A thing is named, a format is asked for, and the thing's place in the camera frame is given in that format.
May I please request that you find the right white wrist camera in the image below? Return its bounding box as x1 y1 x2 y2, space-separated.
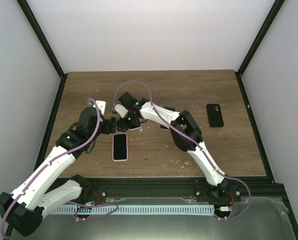
112 104 128 118

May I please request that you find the light blue slotted cable duct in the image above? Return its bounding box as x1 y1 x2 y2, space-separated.
52 204 215 216

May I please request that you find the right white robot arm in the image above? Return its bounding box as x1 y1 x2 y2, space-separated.
113 92 231 202

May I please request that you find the black phone case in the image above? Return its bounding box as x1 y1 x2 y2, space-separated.
206 103 224 128

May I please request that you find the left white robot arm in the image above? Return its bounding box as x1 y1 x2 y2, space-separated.
0 100 115 237

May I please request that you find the black smartphone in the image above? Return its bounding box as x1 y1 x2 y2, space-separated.
160 106 175 130

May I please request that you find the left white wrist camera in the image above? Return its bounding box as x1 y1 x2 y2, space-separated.
93 100 107 122

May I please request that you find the phone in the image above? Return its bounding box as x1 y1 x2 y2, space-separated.
128 124 142 131
112 133 128 162

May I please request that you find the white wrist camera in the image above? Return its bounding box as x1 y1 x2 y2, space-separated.
112 104 128 118
93 100 107 122

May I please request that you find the phone in pink case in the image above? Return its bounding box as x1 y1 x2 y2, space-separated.
112 133 128 162

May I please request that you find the black frame post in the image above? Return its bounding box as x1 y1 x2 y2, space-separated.
16 0 65 79
237 0 285 76

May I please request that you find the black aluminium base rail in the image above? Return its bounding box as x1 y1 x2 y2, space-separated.
85 176 286 204

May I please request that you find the left black frame post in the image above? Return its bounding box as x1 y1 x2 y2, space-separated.
16 0 65 79

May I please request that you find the right black frame post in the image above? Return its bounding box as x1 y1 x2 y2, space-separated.
237 0 285 76

